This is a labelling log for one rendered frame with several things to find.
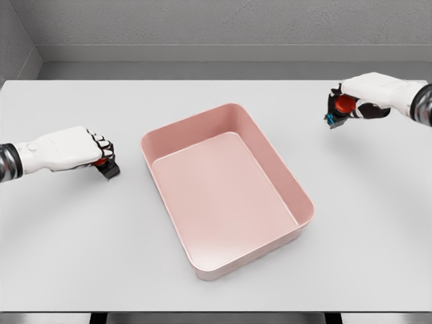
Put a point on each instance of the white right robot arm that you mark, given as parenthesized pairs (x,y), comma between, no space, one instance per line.
(413,98)

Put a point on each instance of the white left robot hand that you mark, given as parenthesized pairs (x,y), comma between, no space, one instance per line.
(72,147)

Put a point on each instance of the pink rectangular plastic basket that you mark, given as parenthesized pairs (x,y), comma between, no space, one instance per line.
(222,192)

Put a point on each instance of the white table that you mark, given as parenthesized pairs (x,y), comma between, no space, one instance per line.
(101,236)

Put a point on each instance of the red button switch blue terminal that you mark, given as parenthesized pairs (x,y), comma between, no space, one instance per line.
(341,107)

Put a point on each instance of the red button black industrial switch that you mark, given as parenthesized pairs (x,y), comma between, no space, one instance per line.
(108,167)

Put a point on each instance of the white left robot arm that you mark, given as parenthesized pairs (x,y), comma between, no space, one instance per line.
(21,158)

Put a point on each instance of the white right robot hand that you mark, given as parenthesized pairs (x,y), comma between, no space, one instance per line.
(366,88)

